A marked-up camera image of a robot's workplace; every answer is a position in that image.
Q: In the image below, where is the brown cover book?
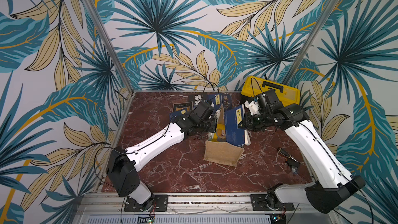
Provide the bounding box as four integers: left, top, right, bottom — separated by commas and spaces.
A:
173, 102, 192, 112

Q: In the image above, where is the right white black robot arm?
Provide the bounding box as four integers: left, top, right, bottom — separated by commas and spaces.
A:
238, 90, 365, 214

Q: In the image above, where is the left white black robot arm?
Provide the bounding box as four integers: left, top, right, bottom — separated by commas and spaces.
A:
106, 100, 217, 211

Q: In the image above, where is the dark wolf title book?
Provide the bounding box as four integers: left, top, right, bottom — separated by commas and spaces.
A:
189, 93, 207, 109

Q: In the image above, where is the yellow black toolbox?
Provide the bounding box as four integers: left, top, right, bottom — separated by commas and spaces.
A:
241, 76, 300, 106

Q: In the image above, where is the dark blue Guiguzi book back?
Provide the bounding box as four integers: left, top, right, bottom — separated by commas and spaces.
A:
221, 93, 233, 111

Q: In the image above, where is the small black device on table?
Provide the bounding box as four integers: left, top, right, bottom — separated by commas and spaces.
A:
277, 148, 301, 174

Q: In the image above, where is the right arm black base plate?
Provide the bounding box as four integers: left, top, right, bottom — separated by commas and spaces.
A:
250, 194, 295, 211

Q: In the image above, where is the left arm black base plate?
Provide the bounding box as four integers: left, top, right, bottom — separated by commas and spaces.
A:
124, 195, 169, 212

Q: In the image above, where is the aluminium front rail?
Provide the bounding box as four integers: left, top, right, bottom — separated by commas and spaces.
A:
72, 192, 340, 224

